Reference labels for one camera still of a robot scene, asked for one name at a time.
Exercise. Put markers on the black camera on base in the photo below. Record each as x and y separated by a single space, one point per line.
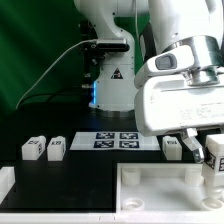
94 53

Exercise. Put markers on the white square tabletop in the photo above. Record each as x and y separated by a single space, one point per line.
164 193

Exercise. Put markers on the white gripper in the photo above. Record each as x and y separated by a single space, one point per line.
166 104

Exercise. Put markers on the white left obstacle bar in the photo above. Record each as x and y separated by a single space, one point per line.
7 180

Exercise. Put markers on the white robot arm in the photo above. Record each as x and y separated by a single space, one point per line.
153 27

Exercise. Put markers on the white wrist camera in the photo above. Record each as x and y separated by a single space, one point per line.
173 61

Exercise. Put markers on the white marker sheet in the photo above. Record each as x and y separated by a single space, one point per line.
114 141

